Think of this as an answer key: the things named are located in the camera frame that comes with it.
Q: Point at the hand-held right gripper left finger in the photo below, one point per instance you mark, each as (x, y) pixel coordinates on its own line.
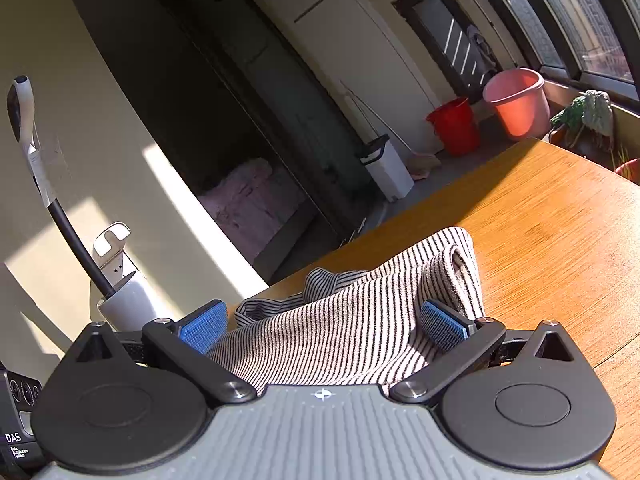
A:
(202, 327)

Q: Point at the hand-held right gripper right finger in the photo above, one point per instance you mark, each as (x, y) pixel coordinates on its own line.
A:
(442, 327)

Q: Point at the striped grey garment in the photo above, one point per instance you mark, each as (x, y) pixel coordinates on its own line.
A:
(340, 325)

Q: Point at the white floor washer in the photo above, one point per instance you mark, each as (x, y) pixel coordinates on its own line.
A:
(130, 300)

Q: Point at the bed with pink blanket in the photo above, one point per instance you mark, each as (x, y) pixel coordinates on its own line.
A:
(250, 200)

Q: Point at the white trash bin black lid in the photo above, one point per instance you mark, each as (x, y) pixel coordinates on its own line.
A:
(390, 170)

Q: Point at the broom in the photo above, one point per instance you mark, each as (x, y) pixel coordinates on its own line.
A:
(422, 162)

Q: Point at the red bucket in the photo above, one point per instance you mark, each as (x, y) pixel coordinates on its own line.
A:
(455, 127)

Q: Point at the pink bucket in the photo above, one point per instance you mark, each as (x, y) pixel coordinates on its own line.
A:
(517, 105)

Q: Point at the red flowerpot with grass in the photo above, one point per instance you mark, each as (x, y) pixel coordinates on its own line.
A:
(631, 171)

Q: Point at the large leaf potted plant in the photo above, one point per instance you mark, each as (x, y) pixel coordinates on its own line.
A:
(585, 115)

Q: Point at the hanging grey cloth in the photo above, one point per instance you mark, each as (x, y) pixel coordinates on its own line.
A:
(482, 47)

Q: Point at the white tall cabinet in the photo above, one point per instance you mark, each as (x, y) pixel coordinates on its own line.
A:
(350, 50)

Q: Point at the dark door with glass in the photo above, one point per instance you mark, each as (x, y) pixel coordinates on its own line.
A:
(445, 25)

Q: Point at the white wall hook bracket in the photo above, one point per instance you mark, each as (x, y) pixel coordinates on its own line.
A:
(107, 240)

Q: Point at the black window frame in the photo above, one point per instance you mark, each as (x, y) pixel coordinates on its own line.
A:
(595, 79)

